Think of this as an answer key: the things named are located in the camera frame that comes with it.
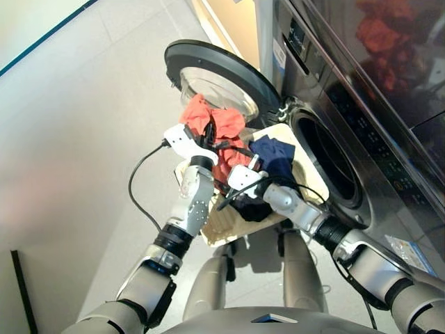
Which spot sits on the orange cloth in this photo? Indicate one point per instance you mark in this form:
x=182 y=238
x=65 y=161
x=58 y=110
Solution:
x=229 y=121

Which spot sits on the pale woven laundry basket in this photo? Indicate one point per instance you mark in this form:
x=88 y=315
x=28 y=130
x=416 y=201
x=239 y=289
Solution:
x=222 y=229

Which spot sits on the round washing machine door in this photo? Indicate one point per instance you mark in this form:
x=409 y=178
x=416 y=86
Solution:
x=208 y=52

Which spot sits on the grey washing machine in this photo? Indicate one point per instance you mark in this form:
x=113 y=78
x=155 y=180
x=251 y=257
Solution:
x=382 y=156

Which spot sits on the dark blue cloth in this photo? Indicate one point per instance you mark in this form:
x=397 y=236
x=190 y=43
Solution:
x=278 y=156

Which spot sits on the black cloth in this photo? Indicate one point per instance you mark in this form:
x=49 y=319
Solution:
x=253 y=210

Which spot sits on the black stand caster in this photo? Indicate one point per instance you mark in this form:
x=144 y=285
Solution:
x=281 y=243
x=231 y=271

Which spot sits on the small blue sticker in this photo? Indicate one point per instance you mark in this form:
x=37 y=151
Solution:
x=280 y=54

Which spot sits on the silver robot leg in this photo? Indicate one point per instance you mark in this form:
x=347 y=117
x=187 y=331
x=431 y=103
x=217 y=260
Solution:
x=302 y=271
x=208 y=285

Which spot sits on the grey robot torso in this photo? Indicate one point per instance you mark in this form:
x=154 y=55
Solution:
x=271 y=327

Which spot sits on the blue energy label sticker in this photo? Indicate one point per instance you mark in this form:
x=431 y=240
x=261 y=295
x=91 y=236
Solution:
x=410 y=254

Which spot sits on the black panel edge strip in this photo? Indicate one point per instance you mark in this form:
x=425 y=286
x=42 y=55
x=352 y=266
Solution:
x=22 y=292

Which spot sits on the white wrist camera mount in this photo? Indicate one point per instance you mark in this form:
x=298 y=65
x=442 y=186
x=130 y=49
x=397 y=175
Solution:
x=243 y=177
x=180 y=139

